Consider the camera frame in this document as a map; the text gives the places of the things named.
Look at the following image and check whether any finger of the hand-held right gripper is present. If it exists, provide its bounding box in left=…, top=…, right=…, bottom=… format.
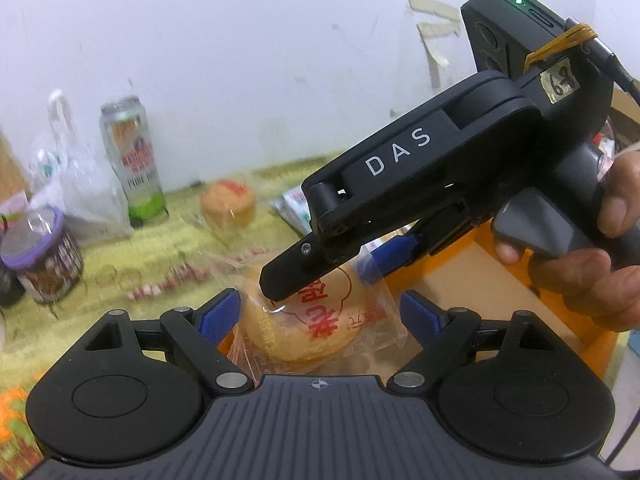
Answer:
left=259, top=232, right=363, bottom=304
left=372, top=204, right=475, bottom=278

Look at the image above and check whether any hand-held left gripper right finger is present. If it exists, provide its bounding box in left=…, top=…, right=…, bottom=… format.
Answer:
left=387, top=290, right=557, bottom=397

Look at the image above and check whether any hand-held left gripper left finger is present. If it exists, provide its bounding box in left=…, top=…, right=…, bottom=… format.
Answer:
left=82, top=287, right=256, bottom=396

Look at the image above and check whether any round cake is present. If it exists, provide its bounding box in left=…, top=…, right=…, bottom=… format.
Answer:
left=207, top=247, right=408, bottom=377
left=189, top=176, right=266, bottom=247

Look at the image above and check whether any white green biscuit packet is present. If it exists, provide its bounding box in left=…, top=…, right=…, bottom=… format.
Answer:
left=270, top=187, right=315, bottom=237

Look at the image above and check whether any orange cardboard box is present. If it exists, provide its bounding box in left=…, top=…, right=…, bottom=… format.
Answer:
left=222, top=217, right=623, bottom=378

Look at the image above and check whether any person's right hand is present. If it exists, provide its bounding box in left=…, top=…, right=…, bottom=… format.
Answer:
left=494, top=151, right=640, bottom=333

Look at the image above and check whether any beige tape strip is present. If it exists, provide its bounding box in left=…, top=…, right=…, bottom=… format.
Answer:
left=407, top=0, right=463, bottom=23
left=422, top=35, right=451, bottom=86
left=417, top=17, right=463, bottom=39

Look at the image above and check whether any green and silver beer can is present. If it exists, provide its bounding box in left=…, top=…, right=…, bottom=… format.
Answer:
left=99, top=95, right=168, bottom=228

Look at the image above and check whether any clear plastic bag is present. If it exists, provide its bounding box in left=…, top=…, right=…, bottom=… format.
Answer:
left=30, top=90, right=135, bottom=248

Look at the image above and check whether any purple-lid jar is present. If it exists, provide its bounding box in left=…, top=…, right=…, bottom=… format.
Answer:
left=0, top=207, right=86, bottom=304

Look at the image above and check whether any dark glass jar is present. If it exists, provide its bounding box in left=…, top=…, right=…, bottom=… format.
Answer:
left=0, top=260, right=26, bottom=308

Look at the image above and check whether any black cable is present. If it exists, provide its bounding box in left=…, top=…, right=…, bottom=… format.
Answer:
left=565, top=17, right=640, bottom=98

